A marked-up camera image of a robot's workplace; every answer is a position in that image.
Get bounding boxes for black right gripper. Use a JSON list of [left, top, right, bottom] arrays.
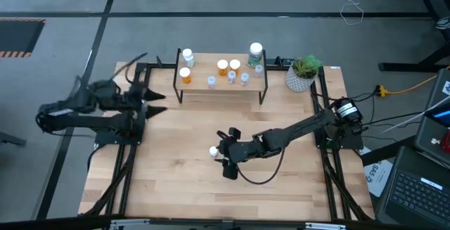
[[214, 127, 257, 166]]

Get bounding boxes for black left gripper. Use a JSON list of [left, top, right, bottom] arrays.
[[120, 87, 169, 120]]

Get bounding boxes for orange pill bottle white cap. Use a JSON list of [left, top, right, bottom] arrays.
[[217, 59, 229, 77], [179, 66, 193, 84], [229, 58, 242, 75]]

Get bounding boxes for large white blue-label bottle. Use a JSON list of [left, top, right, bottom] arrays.
[[181, 48, 196, 68]]

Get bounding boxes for wooden shelf black metal legs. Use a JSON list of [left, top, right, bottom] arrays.
[[172, 48, 269, 106]]

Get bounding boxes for green bottle white cap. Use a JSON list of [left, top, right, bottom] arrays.
[[246, 41, 264, 69]]

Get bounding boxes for green succulent plant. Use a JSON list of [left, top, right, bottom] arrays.
[[291, 54, 323, 79]]

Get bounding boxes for grey stand foot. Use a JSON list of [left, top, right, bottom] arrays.
[[0, 131, 27, 146]]

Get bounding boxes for black floor mat hazard stripes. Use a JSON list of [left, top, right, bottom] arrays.
[[0, 18, 46, 58]]

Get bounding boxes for white printed paper sheet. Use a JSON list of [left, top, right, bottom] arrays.
[[363, 147, 394, 198]]

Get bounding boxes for black desk foot bar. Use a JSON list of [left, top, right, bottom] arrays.
[[360, 134, 418, 167]]

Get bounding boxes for dark laptop with keyboard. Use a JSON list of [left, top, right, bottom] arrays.
[[384, 146, 450, 229]]

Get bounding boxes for person's foot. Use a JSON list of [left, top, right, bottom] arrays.
[[435, 15, 450, 31]]

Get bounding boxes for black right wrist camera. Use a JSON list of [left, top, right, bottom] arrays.
[[221, 160, 240, 181]]

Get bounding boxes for black aluminium table frame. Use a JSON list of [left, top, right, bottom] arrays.
[[79, 56, 375, 224]]

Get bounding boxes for black left camera cable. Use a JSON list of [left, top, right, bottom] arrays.
[[112, 51, 148, 83]]

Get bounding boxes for black camera cable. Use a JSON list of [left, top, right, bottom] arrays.
[[237, 148, 285, 186], [112, 51, 148, 83]]

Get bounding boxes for black right camera cable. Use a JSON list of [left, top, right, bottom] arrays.
[[237, 148, 285, 186]]

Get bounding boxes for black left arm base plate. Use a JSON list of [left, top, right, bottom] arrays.
[[93, 117, 146, 146]]

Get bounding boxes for silver metal bracket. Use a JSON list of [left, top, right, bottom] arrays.
[[304, 222, 347, 230], [109, 218, 151, 230]]

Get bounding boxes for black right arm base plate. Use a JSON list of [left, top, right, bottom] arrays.
[[312, 121, 364, 151]]

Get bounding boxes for black front frame bar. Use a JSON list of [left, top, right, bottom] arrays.
[[0, 215, 450, 230]]

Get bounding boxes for yellow extension cord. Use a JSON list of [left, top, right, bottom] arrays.
[[373, 65, 450, 97]]

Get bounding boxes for black power cable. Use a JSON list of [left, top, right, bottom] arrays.
[[358, 110, 425, 129]]

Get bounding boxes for thin white floor cable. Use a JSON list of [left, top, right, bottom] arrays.
[[286, 0, 365, 26]]

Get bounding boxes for black desk leg frame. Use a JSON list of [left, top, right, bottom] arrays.
[[378, 0, 450, 73]]

